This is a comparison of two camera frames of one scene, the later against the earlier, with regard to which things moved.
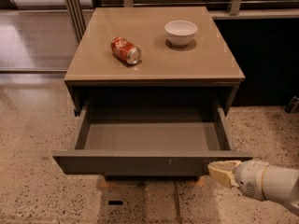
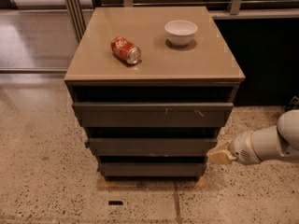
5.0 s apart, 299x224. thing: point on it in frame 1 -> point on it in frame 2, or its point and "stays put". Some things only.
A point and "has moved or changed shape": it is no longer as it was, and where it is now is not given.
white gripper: [249, 179] -> [244, 148]
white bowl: [180, 32] stays put
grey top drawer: [148, 142] has moved or changed shape
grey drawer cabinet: [151, 88] stays put
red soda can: [125, 50] stays put
